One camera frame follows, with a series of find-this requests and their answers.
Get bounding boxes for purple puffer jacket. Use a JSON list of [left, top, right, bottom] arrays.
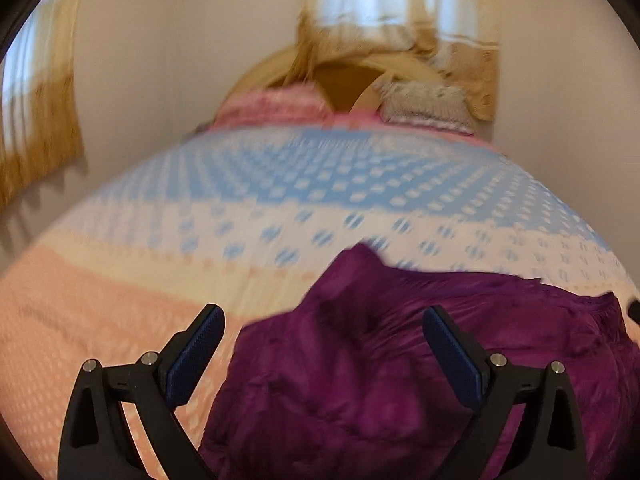
[[200, 245, 639, 479]]

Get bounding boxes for pastel patterned bed cover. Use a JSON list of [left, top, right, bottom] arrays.
[[1, 118, 639, 479]]

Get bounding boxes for striped floral pillow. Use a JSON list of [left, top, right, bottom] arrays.
[[373, 81, 475, 136]]

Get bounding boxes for beige side window curtain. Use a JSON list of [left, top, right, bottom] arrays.
[[0, 0, 85, 207]]

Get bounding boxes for beige round wooden headboard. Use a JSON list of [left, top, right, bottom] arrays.
[[227, 46, 444, 113]]

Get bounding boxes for pink folded blanket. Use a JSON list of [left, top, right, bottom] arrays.
[[212, 84, 333, 129]]

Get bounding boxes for beige lace window curtain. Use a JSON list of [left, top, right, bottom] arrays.
[[288, 0, 499, 122]]

